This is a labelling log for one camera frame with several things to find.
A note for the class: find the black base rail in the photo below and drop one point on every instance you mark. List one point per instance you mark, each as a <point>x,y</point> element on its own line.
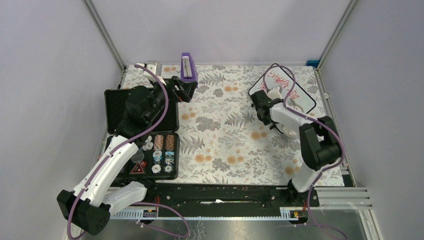
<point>228,201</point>

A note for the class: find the small whiteboard black frame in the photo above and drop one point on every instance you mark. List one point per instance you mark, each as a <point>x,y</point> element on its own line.
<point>279,76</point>

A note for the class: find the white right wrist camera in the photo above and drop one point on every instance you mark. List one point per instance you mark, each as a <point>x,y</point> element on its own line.
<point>275,93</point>

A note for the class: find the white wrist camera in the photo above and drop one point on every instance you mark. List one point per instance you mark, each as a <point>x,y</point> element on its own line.
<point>152,71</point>
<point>275,93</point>

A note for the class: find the floral patterned table mat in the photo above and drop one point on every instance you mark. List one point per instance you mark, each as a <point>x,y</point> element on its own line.
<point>221,139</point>

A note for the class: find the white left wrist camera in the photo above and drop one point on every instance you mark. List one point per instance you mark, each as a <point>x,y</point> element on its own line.
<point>152,71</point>

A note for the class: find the red triangle dealer token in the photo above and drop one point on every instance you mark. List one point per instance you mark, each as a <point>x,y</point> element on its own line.
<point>138,169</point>

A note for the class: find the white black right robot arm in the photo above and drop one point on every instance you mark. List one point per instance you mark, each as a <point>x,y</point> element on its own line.
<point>319,141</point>

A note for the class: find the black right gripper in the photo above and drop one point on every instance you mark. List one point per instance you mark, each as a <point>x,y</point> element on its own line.
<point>273,123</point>

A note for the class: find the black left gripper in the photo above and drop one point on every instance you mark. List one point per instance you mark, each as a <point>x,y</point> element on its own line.
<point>185,95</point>

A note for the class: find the purple metronome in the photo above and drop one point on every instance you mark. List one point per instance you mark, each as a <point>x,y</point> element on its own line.
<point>188,72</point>

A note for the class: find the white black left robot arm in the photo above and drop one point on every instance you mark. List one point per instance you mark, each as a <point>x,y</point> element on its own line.
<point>87,208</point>

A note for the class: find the black poker chip case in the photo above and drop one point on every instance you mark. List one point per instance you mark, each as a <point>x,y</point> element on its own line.
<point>159,148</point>

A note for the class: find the blue corner bracket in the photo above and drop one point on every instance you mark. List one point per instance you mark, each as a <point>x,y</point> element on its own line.
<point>312,63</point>

